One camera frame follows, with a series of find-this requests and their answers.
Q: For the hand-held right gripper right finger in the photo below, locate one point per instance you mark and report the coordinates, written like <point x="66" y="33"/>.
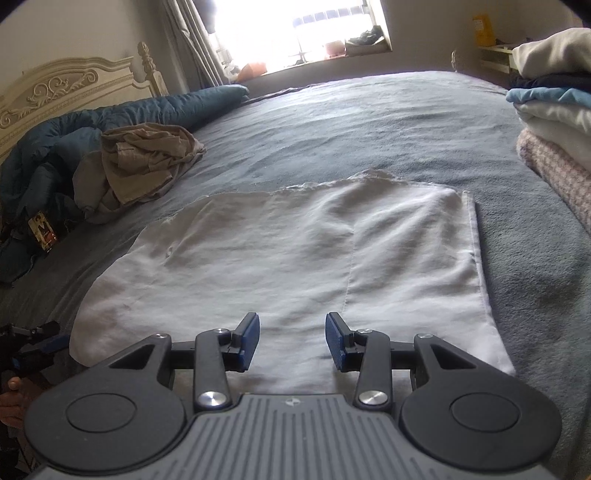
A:
<point x="334" y="339"/>

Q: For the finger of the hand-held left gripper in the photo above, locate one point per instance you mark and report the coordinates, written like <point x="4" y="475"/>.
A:
<point x="27" y="332"/>
<point x="46" y="348"/>

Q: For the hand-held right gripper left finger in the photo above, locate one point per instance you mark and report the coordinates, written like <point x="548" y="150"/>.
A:
<point x="249" y="339"/>

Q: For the white shirt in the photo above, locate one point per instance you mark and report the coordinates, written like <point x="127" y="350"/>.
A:
<point x="300" y="258"/>

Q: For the person's left hand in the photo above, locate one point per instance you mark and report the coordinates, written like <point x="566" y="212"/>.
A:
<point x="16" y="401"/>

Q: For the printed yellow tag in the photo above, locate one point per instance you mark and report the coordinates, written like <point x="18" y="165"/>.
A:
<point x="42" y="230"/>

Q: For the crumpled grey garment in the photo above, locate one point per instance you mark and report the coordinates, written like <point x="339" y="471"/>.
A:
<point x="90" y="184"/>

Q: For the crumpled tan garment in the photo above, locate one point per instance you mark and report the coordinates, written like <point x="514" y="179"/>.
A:
<point x="143" y="161"/>

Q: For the grey bed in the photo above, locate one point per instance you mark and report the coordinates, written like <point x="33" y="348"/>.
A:
<point x="369" y="129"/>

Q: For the blue duvet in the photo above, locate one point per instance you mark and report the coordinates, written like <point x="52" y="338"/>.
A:
<point x="138" y="110"/>

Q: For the cream carved headboard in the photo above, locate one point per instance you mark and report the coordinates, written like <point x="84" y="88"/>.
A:
<point x="69" y="87"/>

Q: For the orange object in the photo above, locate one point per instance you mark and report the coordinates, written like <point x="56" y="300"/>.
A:
<point x="251" y="70"/>

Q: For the pink houndstooth folded garment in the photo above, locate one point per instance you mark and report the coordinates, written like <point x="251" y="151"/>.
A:
<point x="558" y="170"/>

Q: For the small pink pot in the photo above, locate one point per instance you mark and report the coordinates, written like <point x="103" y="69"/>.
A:
<point x="334" y="50"/>

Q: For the white shoebox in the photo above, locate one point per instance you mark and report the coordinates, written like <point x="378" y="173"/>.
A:
<point x="369" y="50"/>

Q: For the pale curtain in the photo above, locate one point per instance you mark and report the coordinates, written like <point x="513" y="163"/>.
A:
<point x="194" y="41"/>

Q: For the dark sneakers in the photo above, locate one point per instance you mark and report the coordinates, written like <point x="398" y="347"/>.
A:
<point x="367" y="36"/>

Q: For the cream folded garment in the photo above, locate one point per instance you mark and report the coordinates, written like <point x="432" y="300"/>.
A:
<point x="568" y="136"/>

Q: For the bright window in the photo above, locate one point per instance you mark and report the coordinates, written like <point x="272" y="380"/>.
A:
<point x="300" y="23"/>

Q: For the blue folded garment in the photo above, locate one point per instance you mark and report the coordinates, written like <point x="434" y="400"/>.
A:
<point x="540" y="96"/>

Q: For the navy folded garment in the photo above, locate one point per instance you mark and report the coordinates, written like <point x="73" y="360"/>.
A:
<point x="545" y="81"/>

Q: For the yellow box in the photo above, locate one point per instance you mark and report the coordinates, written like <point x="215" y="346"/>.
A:
<point x="482" y="30"/>

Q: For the beige folded garment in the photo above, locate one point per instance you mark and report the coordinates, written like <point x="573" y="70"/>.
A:
<point x="554" y="55"/>

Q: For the pale bed corner post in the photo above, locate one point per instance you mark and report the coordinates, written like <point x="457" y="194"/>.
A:
<point x="455" y="60"/>

